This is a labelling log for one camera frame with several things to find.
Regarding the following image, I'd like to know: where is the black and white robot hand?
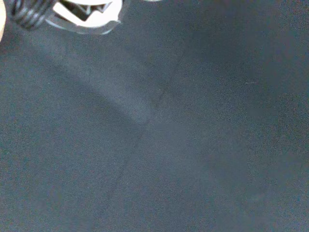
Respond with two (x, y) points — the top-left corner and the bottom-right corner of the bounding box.
(9, 0), (123, 36)

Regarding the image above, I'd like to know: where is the black cloth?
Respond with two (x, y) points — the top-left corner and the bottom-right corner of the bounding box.
(0, 0), (309, 232)

